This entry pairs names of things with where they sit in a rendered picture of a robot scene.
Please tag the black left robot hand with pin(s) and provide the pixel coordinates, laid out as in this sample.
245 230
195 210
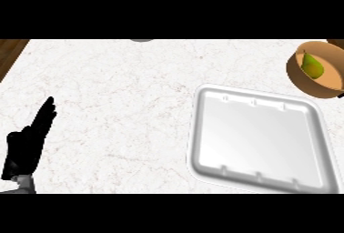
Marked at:
26 142

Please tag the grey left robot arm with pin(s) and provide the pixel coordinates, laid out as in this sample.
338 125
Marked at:
23 185

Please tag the white rectangular tray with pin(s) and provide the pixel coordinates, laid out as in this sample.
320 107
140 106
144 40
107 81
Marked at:
257 139

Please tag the green pear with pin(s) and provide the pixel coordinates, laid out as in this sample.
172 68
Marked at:
311 67

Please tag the orange round pot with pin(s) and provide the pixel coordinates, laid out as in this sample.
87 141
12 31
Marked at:
329 79

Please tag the brown wooden panel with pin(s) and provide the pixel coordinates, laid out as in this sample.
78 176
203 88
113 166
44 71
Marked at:
9 54

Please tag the grey round object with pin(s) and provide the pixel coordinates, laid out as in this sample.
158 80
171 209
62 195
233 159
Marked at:
141 40

